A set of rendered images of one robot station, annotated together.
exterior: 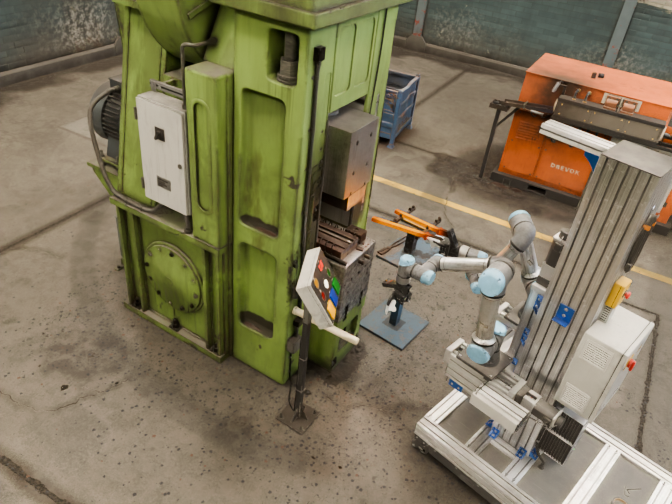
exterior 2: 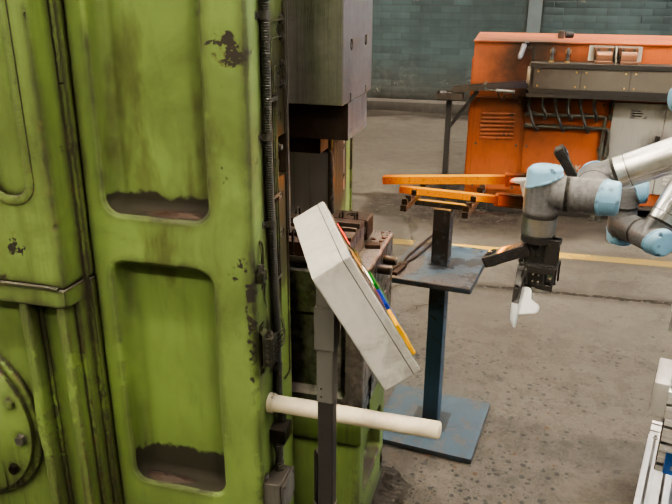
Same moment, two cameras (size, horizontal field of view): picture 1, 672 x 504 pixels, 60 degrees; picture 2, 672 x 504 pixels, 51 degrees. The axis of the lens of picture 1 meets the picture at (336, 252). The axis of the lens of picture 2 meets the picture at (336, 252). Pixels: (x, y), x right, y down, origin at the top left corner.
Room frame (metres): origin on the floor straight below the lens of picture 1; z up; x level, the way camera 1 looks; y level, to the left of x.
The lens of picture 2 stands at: (1.06, 0.38, 1.65)
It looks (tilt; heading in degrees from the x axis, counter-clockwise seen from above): 21 degrees down; 348
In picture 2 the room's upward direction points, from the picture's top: straight up
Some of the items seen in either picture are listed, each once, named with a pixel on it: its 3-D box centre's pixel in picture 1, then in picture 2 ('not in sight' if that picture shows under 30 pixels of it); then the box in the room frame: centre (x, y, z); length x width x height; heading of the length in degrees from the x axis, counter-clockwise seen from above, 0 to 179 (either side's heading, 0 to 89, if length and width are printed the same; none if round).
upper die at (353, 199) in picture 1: (325, 185); (283, 111); (3.00, 0.11, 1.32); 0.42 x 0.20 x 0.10; 62
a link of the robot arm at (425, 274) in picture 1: (424, 273); (592, 194); (2.36, -0.46, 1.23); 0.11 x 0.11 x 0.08; 57
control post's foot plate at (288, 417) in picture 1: (298, 411); not in sight; (2.37, 0.11, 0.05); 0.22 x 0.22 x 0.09; 62
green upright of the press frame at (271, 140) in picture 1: (274, 220); (188, 194); (2.81, 0.38, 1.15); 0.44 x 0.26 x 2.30; 62
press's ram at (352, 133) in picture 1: (333, 144); (286, 15); (3.03, 0.09, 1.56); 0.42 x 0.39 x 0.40; 62
